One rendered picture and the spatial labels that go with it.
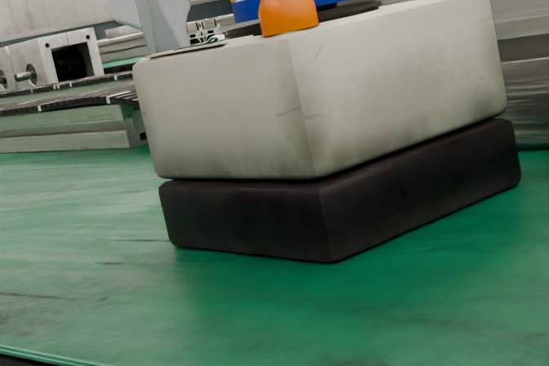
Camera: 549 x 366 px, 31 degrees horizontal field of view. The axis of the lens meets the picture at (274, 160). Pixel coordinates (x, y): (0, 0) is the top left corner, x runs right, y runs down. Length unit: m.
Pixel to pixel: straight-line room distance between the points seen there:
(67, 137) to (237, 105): 0.44
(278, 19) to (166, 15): 0.27
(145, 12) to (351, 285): 0.31
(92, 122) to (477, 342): 0.50
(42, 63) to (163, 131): 1.12
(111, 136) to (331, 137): 0.41
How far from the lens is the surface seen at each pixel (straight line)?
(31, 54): 1.44
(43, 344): 0.25
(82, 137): 0.68
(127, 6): 0.55
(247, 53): 0.26
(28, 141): 0.76
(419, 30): 0.28
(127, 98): 0.61
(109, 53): 3.91
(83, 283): 0.30
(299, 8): 0.25
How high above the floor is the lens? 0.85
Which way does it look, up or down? 8 degrees down
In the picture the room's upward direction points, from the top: 12 degrees counter-clockwise
